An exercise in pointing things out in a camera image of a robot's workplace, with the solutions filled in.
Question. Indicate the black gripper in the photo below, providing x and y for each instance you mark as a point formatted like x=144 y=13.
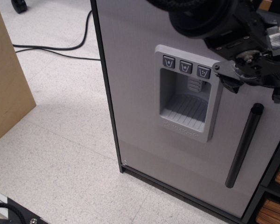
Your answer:
x=250 y=45

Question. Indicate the grey toy fridge door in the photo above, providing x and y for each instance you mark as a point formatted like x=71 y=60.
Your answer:
x=177 y=140

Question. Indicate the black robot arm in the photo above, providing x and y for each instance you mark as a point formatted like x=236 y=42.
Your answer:
x=190 y=17

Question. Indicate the dark grey fridge cabinet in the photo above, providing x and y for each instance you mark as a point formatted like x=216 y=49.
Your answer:
x=107 y=93

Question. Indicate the cardboard box on top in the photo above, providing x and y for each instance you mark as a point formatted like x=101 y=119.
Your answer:
x=265 y=5

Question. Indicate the woven basket lower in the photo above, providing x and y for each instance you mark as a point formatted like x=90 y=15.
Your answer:
x=269 y=213

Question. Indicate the light wooden panel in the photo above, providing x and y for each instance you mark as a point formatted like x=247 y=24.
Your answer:
x=16 y=99

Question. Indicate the black caster wheel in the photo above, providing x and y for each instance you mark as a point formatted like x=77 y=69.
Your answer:
x=19 y=6

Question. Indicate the black door handle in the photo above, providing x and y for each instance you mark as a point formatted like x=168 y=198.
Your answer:
x=247 y=135

